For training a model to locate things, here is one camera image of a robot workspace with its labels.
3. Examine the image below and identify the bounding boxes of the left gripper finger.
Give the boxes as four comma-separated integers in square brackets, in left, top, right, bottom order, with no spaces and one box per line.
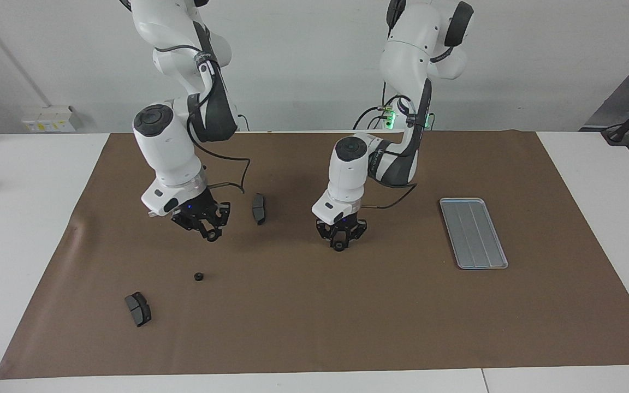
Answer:
[316,221,337,248]
[342,219,368,249]

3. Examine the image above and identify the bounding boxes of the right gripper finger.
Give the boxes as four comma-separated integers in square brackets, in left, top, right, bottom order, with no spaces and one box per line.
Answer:
[171,216,209,241]
[214,202,232,234]

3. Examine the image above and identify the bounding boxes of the silver metal tray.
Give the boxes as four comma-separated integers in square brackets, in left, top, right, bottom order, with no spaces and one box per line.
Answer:
[439,198,509,270]

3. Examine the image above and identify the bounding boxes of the dark grey brake pad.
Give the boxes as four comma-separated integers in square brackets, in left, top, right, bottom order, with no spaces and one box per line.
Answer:
[251,193,267,227]
[124,291,152,328]

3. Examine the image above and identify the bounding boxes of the brown paper table mat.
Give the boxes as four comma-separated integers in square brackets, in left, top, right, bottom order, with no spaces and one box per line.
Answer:
[0,130,629,380]

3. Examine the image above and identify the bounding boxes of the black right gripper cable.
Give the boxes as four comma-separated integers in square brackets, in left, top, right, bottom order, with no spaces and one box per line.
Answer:
[186,93,252,194]

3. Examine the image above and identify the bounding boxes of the black left arm base cable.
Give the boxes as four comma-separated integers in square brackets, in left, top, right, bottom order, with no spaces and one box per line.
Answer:
[353,93,403,131]

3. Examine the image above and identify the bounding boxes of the white wall socket box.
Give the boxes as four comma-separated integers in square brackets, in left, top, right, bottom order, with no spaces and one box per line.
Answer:
[22,106,83,133]

